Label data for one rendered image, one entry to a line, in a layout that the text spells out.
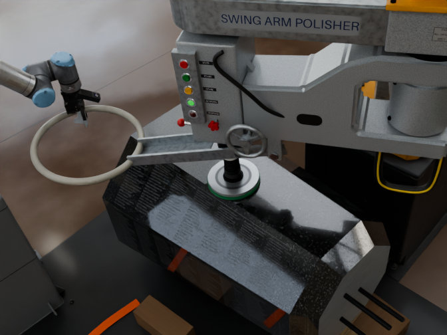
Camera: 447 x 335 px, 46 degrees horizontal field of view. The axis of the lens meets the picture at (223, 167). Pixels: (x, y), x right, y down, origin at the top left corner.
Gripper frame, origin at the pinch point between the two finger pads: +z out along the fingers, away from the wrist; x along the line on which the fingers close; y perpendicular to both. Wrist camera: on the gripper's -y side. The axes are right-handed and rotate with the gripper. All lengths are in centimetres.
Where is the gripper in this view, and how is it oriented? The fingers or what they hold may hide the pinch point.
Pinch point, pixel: (87, 120)
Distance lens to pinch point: 258.5
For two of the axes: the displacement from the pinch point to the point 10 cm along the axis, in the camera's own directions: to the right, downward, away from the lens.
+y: -9.7, 2.1, -1.3
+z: 0.5, 6.9, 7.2
